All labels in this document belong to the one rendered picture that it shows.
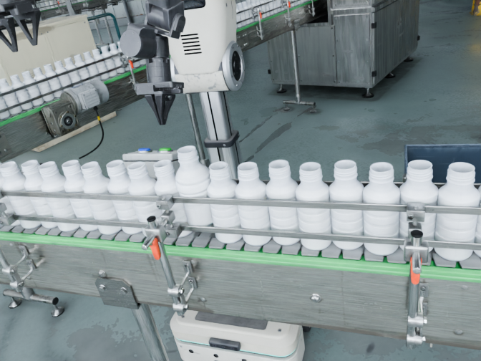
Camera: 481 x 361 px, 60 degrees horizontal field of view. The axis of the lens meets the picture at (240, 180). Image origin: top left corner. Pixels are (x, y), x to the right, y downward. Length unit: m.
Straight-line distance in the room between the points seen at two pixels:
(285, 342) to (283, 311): 0.75
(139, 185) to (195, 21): 0.63
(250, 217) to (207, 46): 0.69
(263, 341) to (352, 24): 3.35
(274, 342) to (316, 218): 0.95
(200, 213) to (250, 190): 0.12
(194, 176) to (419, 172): 0.39
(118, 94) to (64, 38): 2.54
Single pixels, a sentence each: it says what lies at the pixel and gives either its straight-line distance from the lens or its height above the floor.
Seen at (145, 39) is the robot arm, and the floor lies 1.37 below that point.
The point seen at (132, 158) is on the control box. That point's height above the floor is 1.11.
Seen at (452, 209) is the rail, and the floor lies 1.11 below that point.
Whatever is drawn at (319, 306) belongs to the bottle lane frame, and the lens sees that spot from 0.86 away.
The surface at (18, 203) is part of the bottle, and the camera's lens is 1.11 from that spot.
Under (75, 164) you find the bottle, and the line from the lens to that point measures 0.97.
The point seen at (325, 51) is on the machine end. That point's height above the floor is 0.49.
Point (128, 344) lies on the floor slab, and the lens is 2.15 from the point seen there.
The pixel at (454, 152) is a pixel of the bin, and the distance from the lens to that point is 1.31.
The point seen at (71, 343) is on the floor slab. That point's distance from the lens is 2.31.
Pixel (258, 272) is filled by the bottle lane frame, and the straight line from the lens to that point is 0.84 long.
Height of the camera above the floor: 1.51
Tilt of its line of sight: 28 degrees down
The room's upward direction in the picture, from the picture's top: 10 degrees counter-clockwise
